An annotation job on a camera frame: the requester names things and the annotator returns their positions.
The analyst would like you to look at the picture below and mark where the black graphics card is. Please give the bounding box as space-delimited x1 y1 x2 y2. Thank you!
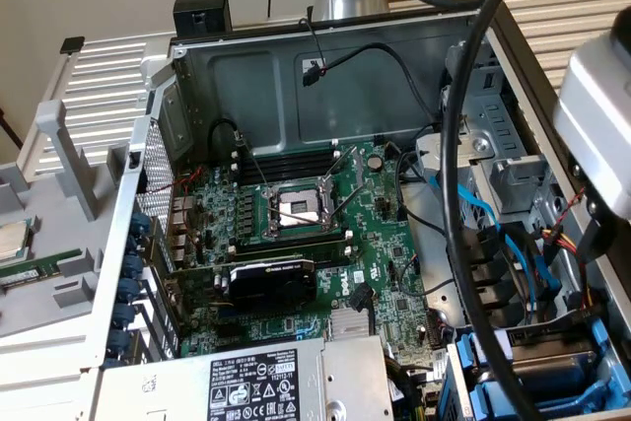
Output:
162 255 319 310

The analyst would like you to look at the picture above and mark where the CPU socket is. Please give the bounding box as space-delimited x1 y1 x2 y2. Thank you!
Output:
263 178 346 241

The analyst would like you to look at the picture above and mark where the green RAM stick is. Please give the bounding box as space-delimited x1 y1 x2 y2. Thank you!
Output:
0 248 83 290

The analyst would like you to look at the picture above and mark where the black plastic box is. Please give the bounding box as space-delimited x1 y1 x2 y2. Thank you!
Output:
172 0 234 40

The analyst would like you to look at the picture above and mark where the black wire on case floor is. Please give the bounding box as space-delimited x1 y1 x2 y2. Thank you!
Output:
393 122 457 241

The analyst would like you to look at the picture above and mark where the short looped black wire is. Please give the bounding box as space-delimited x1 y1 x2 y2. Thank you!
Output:
207 117 250 152

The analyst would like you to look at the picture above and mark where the black wire with black connector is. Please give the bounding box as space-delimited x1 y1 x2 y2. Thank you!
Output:
300 41 467 146

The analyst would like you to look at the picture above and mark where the hard disk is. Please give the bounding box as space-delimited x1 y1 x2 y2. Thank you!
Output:
453 316 623 407

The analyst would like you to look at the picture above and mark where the green motherboard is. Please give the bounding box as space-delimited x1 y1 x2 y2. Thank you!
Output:
165 138 448 383

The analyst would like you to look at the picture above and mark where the black angled connector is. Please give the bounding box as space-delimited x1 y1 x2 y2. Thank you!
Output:
350 282 373 313

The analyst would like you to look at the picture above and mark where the open grey PC case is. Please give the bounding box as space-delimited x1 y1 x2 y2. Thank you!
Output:
78 0 631 421

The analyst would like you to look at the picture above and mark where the metal socket cover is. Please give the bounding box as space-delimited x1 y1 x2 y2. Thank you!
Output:
320 145 367 193

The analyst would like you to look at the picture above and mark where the grey parts rack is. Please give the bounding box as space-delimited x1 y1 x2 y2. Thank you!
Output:
0 98 133 343

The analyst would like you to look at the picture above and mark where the silver metal drive cage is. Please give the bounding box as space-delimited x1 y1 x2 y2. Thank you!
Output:
413 29 561 218

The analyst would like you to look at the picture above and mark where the black plastic air duct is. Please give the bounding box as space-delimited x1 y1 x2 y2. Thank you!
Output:
446 224 526 328

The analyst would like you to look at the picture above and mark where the dark slanted rod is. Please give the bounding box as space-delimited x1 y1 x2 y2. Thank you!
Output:
0 105 24 151

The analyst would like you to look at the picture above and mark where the blue SATA wire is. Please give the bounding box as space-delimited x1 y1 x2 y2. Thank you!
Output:
428 172 559 314

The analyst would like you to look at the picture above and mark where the thin red black sensor wire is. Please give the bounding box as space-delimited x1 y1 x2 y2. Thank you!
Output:
298 16 329 77

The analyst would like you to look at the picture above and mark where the blue plastic disk carrier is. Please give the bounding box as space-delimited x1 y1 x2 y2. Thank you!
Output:
465 376 620 417

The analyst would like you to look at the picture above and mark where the red yellow black power wire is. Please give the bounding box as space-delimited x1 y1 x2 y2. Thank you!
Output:
539 224 601 326

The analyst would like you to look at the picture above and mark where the black RAM slot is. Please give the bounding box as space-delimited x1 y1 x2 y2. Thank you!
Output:
229 231 352 254
231 246 354 268
235 142 341 167
231 153 341 181

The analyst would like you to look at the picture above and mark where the silver power supply unit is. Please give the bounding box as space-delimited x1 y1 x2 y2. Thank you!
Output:
96 334 395 421

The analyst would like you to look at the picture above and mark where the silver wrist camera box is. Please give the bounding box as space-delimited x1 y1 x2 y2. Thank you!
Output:
551 10 631 221

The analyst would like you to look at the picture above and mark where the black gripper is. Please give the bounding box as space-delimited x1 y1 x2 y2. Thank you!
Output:
574 190 631 266

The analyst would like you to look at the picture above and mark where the thin metal locking lever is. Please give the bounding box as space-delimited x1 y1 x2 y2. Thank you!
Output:
330 178 366 223
235 133 271 193

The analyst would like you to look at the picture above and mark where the silver CPU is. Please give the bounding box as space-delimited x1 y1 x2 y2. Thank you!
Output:
0 216 40 264

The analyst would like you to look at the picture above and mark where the grey metal disk bay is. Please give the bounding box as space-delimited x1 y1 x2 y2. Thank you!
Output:
441 307 631 421

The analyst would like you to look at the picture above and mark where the red black twisted wire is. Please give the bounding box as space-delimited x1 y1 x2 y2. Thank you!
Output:
539 186 588 241

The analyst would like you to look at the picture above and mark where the silver finned heatsink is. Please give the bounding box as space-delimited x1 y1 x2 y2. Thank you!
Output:
328 310 371 341

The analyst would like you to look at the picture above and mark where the grey looped wire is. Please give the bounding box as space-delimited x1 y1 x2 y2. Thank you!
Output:
397 253 457 300

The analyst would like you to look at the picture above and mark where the black sleeved wire bundle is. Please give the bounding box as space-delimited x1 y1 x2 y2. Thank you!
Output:
384 354 440 421

